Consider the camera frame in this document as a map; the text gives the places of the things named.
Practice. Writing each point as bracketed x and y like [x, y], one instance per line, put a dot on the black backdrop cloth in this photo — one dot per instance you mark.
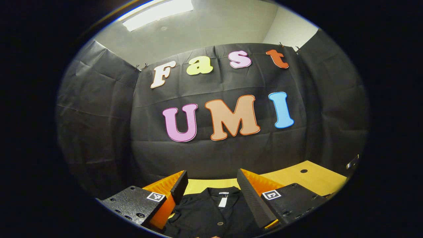
[231, 155]

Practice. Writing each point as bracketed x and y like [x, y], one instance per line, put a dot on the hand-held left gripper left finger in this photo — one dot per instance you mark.
[180, 186]

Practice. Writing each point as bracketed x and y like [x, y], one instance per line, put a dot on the black buttoned shirt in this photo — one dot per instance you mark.
[205, 215]

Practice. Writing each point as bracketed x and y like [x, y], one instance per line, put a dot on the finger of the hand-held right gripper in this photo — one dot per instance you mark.
[352, 162]

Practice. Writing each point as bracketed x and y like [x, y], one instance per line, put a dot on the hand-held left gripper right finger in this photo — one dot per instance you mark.
[254, 201]

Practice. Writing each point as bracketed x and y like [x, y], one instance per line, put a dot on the ceiling light panel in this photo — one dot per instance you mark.
[155, 13]

